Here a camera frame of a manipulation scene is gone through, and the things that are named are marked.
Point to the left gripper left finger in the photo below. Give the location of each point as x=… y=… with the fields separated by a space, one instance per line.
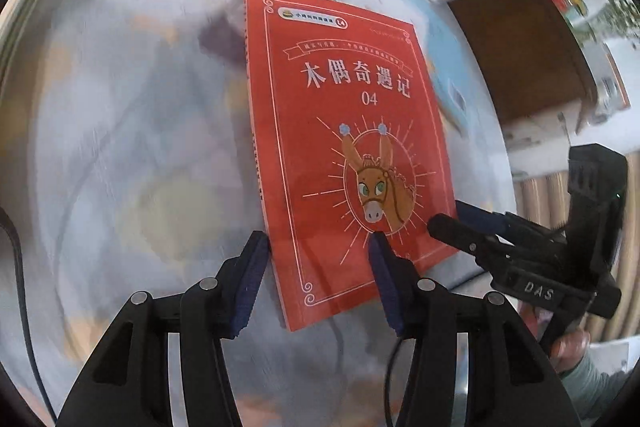
x=125 y=381

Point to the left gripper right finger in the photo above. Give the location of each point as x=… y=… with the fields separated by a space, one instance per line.
x=511 y=381

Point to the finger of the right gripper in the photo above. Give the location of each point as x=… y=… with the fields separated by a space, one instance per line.
x=513 y=228
x=454 y=233

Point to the red donkey book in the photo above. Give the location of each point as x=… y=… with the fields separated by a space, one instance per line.
x=348 y=142

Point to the person's right hand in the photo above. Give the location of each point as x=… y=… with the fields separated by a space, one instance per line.
x=567 y=351

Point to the brown wooden cabinet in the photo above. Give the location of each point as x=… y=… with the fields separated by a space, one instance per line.
x=529 y=57

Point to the light blue book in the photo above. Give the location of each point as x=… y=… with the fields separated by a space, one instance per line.
x=447 y=69

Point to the patterned fan-motif mat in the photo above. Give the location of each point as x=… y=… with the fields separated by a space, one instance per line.
x=126 y=164

